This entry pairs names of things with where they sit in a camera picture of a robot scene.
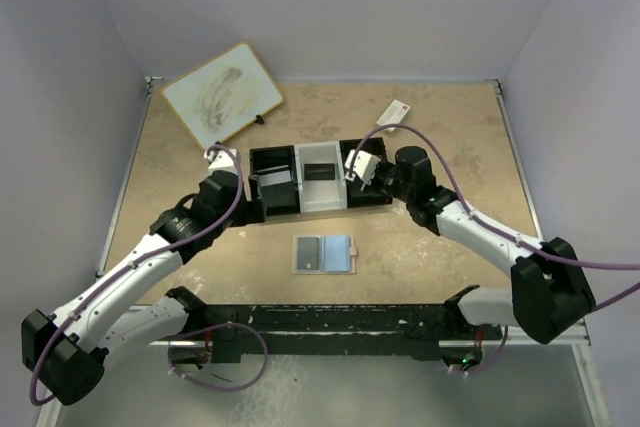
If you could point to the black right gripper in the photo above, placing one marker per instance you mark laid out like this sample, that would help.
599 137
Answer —
383 166

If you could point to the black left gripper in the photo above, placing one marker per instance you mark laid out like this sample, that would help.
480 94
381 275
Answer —
252 210

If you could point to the beige card holder wallet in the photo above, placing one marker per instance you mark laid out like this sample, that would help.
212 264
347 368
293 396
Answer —
338 255

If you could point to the dark grey card with chip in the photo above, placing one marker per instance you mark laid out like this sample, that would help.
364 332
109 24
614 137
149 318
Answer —
308 254

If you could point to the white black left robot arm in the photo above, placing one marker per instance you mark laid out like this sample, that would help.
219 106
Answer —
69 350

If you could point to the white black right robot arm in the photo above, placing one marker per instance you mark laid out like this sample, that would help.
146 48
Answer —
548 292

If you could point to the white card in left bin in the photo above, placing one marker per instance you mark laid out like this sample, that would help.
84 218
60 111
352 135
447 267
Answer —
275 178

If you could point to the black card in middle bin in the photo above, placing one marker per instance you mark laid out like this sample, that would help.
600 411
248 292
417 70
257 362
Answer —
319 172

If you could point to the black left bin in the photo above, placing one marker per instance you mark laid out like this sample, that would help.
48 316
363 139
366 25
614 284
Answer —
277 200

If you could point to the black bin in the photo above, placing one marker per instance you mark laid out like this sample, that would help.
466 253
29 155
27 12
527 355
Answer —
277 200
358 196

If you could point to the black right bin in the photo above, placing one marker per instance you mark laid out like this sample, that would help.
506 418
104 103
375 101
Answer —
358 196

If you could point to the white middle bin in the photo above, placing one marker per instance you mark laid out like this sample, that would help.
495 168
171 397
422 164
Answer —
320 195

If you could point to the small white red box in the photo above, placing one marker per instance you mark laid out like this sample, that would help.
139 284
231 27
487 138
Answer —
395 113

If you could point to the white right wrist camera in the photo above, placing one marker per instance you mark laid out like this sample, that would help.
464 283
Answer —
360 165

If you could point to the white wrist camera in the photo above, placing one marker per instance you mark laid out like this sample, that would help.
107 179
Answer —
360 165
222 159

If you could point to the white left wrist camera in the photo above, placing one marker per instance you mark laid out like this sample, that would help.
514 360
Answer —
222 159

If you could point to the white board with wooden frame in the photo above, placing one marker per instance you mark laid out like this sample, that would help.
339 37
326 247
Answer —
224 95

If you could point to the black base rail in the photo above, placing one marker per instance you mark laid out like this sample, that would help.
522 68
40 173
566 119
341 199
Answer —
417 331

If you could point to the aluminium table frame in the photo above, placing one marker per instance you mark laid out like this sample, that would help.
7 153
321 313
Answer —
528 385

